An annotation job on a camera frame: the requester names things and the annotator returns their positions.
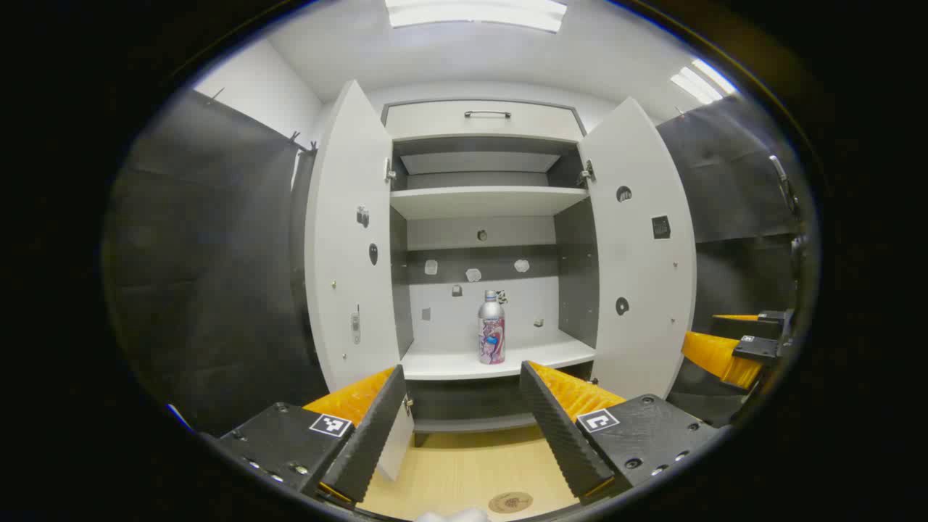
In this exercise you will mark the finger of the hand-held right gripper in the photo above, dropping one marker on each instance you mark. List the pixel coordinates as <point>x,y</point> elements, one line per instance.
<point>747,317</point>
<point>718,357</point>

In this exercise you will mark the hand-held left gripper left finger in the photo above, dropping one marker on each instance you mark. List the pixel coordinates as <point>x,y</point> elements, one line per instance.
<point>370,442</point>

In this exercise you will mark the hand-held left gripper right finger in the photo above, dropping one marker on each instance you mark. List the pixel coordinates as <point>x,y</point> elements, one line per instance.
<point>562,435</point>

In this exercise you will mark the white cabinet door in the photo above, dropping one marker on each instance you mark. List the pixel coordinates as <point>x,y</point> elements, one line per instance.
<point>638,275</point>
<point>348,254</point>

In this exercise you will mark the white cabinet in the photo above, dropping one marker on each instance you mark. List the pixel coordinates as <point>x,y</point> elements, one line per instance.
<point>471,360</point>

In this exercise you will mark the silver bottle with printed label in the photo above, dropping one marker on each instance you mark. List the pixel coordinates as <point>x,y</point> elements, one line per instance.
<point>491,326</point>

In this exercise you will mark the white cabinet drawer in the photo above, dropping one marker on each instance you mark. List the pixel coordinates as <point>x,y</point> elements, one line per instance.
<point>435,123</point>

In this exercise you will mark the black backdrop cloth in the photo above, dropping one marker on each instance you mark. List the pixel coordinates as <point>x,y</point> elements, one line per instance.
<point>725,181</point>
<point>210,275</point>

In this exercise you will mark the long ceiling light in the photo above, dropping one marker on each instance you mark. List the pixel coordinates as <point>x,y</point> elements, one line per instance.
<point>475,13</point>

